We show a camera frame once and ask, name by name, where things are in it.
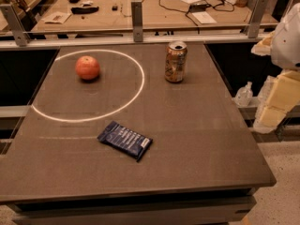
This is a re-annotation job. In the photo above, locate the metal bracket post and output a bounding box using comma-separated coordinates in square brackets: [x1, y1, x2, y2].
[246, 0, 269, 38]
[131, 1, 143, 42]
[0, 4, 30, 47]

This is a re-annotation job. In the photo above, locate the black power adapter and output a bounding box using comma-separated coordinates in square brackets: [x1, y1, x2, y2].
[189, 3, 210, 12]

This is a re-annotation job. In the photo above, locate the middle metal bracket post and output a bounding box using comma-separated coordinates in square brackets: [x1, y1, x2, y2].
[131, 1, 143, 42]

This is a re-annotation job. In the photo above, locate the white paper card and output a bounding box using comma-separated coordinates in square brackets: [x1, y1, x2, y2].
[192, 11, 216, 24]

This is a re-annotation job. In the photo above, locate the orange soda can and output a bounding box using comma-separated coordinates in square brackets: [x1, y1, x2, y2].
[165, 41, 188, 83]

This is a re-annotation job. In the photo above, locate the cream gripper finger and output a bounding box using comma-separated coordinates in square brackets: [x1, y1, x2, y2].
[253, 69, 300, 134]
[251, 31, 275, 56]

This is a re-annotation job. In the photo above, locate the tan paper envelope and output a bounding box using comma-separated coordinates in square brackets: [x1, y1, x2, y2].
[42, 11, 71, 24]

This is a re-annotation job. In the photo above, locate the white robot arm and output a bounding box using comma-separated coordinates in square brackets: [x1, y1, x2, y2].
[251, 3, 300, 133]

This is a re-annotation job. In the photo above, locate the red apple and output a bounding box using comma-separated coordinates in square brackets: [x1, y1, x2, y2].
[75, 55, 100, 81]

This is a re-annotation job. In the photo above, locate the black handheld device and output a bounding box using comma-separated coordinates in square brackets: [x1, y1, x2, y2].
[71, 7, 99, 14]

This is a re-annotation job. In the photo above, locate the black cable on desk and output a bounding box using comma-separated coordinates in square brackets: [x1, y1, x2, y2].
[157, 0, 235, 27]

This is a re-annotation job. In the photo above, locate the clear plastic bottle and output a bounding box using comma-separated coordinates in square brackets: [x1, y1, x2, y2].
[234, 82, 253, 107]

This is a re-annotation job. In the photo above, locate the right metal bracket post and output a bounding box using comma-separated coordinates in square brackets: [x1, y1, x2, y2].
[246, 0, 269, 38]

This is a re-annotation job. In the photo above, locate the blue rxbar blueberry wrapper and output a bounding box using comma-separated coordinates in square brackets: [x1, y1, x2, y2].
[97, 121, 153, 162]

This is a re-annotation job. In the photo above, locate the left metal bracket post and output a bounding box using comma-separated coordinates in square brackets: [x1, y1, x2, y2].
[0, 4, 30, 47]

